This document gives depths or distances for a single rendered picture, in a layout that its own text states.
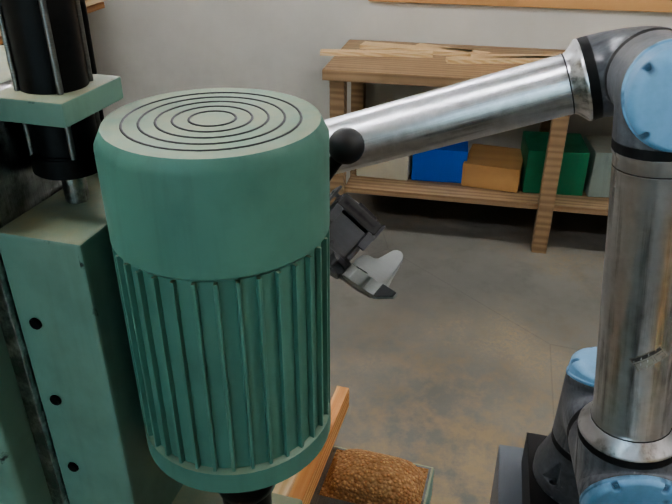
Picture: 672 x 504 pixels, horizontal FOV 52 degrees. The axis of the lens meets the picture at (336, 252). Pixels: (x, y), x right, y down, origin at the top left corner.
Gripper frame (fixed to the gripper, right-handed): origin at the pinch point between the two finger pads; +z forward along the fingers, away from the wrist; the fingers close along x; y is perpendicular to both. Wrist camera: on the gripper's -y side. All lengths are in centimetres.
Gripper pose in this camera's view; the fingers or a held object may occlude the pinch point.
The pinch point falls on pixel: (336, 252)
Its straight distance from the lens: 68.7
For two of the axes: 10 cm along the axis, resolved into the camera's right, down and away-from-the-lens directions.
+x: 7.4, 6.6, 1.2
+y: 6.5, -7.5, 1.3
